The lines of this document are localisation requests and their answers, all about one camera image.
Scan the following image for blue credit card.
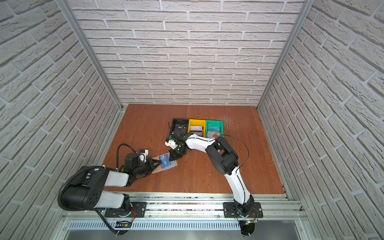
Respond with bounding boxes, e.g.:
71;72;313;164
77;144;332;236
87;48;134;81
159;154;171;170

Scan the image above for tan leather card holder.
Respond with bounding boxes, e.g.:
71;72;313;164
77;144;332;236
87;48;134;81
152;153;178;174

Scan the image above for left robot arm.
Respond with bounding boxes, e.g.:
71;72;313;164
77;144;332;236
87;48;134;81
57;150;162;215

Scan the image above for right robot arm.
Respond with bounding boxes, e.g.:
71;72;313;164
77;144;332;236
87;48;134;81
165;132;254;216

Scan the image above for cards in yellow bin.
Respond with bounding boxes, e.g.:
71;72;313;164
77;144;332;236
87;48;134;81
190;126;204;137

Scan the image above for cards in green bin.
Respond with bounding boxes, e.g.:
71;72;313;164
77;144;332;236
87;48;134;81
207;126;221;139

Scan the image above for black storage bin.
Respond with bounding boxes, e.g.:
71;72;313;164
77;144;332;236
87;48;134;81
170;119;189;136

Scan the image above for yellow storage bin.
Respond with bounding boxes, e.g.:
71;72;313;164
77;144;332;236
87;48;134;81
188;119;206;138

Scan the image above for green storage bin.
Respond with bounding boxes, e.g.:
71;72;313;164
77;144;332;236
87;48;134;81
205;120;224;139

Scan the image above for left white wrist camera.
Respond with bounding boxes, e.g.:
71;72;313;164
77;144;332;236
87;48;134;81
139;149;149;162

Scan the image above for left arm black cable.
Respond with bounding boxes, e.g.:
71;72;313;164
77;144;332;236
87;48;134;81
116;143;137;172

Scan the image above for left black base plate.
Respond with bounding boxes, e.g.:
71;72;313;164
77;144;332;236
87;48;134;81
105;202;147;219

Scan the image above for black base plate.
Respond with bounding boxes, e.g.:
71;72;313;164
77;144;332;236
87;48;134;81
223;202;264;218
105;202;147;219

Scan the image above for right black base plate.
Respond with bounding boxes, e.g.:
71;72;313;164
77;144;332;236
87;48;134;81
223;202;264;218

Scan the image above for aluminium rail frame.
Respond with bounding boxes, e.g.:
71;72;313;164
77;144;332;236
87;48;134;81
56;191;308;232

